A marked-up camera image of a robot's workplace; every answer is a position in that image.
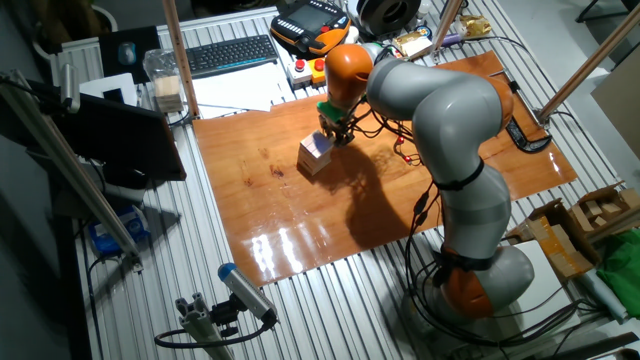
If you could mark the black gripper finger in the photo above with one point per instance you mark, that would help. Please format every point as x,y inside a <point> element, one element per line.
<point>339,136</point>
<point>348,136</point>

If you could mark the white box black square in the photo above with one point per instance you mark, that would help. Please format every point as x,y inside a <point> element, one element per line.
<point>95,87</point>

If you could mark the orange black teach pendant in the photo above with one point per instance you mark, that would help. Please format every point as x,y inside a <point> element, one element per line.
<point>310,22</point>

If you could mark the open cardboard box with blocks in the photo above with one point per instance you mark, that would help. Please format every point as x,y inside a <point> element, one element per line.
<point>600,193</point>

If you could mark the white gold snack box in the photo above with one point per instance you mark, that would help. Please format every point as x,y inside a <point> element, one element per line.
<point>412,44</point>

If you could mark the black mouse pad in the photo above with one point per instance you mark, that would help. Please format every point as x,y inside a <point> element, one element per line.
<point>150,45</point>

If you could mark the beige cardboard panel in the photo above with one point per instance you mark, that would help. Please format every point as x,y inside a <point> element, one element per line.
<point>622,110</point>

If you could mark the yellow box red button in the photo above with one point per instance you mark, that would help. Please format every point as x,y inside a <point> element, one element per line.
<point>317,70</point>

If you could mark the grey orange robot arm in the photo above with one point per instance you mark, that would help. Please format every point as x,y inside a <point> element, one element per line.
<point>450,115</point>

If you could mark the black filament spool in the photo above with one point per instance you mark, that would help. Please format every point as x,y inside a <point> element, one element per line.
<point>385,15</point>

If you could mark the wooden frame pole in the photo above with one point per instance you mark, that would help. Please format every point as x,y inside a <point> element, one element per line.
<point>590,64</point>
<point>446,22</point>
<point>180,55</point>

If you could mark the white paper sheets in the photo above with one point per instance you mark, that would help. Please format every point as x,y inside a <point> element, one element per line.
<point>240,90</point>

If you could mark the blue plastic package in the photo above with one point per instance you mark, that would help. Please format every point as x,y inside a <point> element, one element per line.
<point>107,242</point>

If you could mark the glossy wood grain mat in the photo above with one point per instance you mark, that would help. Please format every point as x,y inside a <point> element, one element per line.
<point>280,210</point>

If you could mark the small white round object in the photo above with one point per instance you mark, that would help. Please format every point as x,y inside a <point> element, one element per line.
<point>352,34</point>

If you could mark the white box red button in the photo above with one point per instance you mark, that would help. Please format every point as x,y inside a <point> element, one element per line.
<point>300,72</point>

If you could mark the black monitor panel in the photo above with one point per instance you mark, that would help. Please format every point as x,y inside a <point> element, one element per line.
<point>120,140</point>

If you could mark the short aluminium profile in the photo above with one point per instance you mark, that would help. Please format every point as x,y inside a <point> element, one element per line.
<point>200,325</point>

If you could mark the aluminium frame bar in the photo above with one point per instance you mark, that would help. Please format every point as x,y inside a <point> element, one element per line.
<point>65,161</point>

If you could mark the silver mounted camera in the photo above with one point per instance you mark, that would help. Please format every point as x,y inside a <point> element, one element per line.
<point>70,90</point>

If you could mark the gold snack packet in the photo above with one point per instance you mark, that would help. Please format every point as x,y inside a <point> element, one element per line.
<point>475,24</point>

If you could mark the plastic bag of wooden blocks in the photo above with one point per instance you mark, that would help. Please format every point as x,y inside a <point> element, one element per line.
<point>167,90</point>

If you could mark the green cloth bag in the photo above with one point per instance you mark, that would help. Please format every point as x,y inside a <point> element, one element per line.
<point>625,270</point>

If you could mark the black computer keyboard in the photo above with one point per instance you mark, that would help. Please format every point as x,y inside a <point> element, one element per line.
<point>230,54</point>

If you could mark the white paper roll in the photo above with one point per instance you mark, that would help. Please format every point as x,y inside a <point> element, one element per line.
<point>602,295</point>

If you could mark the purple marker pen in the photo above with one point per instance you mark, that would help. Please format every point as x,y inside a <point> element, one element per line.
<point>451,39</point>

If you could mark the white base board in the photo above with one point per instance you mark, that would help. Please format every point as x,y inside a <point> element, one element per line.
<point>555,305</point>

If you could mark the flat cardboard box yellow tape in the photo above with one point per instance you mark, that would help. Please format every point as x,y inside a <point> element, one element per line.
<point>565,255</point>

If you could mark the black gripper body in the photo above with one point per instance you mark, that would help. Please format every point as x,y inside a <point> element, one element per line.
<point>338,124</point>

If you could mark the silver camera blue cap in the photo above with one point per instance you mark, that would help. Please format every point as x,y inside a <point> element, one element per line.
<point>245,290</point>

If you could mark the grey computer mouse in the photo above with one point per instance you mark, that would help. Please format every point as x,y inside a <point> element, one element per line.
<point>127,53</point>

